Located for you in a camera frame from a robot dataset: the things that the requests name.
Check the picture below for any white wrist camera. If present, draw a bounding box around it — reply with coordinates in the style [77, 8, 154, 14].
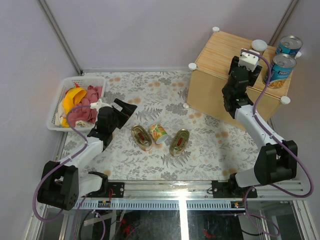
[90, 99, 112, 111]
[238, 48, 260, 72]

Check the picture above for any pink cloth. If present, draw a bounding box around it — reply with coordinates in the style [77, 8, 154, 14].
[62, 85, 103, 127]

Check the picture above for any white plastic laundry basket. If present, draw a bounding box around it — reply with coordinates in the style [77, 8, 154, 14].
[47, 76, 106, 132]

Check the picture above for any white patterned cloth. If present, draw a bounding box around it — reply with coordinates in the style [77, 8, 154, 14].
[54, 109, 88, 128]

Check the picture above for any yellow jar white lid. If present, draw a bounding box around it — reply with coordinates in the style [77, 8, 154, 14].
[251, 39, 268, 56]

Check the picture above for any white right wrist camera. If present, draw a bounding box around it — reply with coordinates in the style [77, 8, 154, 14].
[238, 48, 260, 72]

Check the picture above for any gold oval fish tin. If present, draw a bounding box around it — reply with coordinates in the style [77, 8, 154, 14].
[169, 129, 190, 157]

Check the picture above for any aluminium frame rail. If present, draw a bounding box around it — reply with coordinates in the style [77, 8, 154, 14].
[37, 179, 307, 211]

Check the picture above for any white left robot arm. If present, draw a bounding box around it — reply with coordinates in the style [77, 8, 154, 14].
[32, 98, 137, 211]

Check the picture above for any wooden cube cabinet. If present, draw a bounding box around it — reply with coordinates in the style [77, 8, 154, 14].
[187, 31, 294, 130]

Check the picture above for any blue soup can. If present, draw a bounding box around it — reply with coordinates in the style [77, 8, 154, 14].
[275, 35, 303, 57]
[268, 53, 297, 89]

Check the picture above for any gold oval tin under jar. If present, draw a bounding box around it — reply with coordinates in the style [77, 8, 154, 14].
[131, 125, 152, 151]

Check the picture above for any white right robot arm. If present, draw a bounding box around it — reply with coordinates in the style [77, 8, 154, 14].
[222, 56, 298, 198]

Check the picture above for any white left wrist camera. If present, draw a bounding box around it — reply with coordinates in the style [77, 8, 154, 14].
[90, 99, 112, 111]

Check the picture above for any yellow cloth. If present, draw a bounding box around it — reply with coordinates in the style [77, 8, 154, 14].
[61, 85, 87, 115]

